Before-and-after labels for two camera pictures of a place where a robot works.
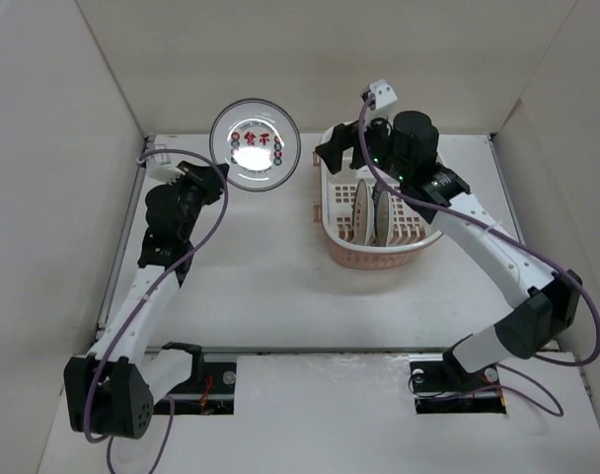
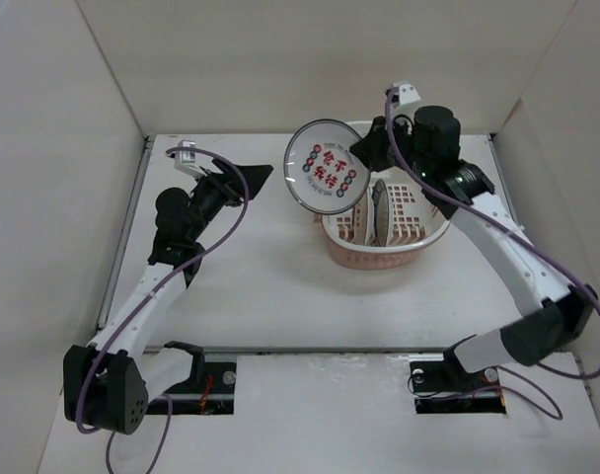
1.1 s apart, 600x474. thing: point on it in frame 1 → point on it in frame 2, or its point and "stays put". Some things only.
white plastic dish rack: x=337 y=200 stays put
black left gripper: x=207 y=179 → x=231 y=193
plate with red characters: x=261 y=142 → x=322 y=172
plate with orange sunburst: x=363 y=217 stays put
